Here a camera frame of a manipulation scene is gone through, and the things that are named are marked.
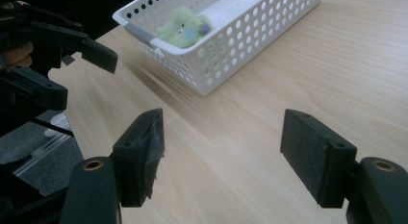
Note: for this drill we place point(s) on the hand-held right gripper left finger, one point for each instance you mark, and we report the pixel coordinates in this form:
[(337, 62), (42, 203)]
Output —
[(134, 160)]

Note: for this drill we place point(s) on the green plush toy blue patch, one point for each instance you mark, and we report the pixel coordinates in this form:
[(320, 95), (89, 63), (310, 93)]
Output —
[(183, 28)]

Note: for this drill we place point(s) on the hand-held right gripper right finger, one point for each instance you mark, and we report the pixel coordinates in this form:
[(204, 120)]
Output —
[(308, 153)]

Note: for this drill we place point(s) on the clear plastic zip bag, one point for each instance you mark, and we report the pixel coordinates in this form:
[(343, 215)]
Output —
[(41, 153)]

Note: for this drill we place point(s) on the grey tape strip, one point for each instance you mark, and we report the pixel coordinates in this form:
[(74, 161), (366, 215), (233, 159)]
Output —
[(68, 60)]

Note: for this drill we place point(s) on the white perforated plastic basket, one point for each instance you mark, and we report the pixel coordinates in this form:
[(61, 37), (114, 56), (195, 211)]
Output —
[(247, 41)]

